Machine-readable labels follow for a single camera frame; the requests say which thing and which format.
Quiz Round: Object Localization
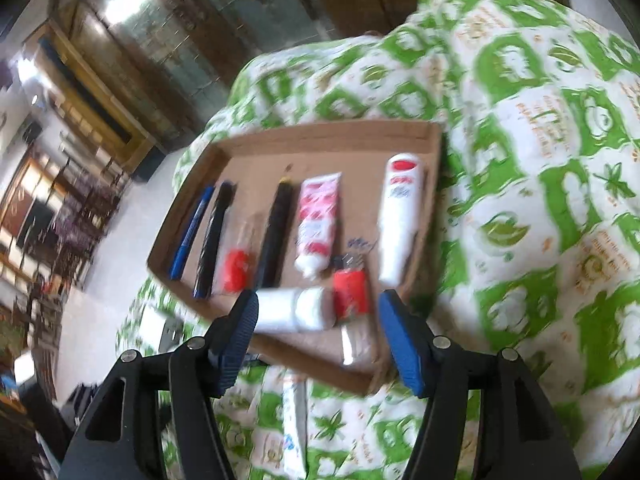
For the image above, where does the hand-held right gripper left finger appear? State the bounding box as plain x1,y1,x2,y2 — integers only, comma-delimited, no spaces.
59,289,261,480

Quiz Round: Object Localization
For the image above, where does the white spray bottle red label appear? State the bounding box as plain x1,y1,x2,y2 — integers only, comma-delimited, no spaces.
376,153,426,283

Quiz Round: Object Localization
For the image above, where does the clear tube with red filling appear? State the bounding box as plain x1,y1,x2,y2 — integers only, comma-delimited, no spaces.
212,215,263,295

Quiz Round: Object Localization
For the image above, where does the black pen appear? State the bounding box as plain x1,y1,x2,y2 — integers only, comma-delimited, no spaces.
192,181,237,300

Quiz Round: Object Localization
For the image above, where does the red lighter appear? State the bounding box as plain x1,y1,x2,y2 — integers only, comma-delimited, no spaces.
330,255,371,321

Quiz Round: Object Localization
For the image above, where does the yellow wooden cabinet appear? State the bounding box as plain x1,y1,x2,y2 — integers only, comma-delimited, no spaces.
37,20,156,181

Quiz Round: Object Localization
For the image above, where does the green white printed blanket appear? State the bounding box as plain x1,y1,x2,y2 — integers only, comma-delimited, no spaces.
115,0,640,480

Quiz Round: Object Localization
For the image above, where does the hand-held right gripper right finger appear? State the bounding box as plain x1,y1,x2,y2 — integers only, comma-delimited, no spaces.
377,289,583,480

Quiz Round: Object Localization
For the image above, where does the white blue tube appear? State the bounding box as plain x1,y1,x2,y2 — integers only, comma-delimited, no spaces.
281,377,308,476

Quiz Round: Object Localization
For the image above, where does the cardboard tray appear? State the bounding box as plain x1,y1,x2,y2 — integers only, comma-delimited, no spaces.
146,120,443,397

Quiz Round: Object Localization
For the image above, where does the pink white tube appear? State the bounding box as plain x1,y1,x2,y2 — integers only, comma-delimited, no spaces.
294,172,343,279

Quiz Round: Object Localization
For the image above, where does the blue pen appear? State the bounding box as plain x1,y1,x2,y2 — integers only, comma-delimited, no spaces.
169,185,216,282

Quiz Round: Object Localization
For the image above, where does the black marker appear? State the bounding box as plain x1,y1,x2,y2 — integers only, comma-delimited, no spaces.
257,176,300,288

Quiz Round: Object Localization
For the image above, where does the white pill bottle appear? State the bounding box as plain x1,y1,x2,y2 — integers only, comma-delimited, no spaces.
255,286,337,333

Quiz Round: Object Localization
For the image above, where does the dark wooden chair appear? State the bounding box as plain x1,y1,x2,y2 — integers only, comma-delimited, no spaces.
50,155,131,291

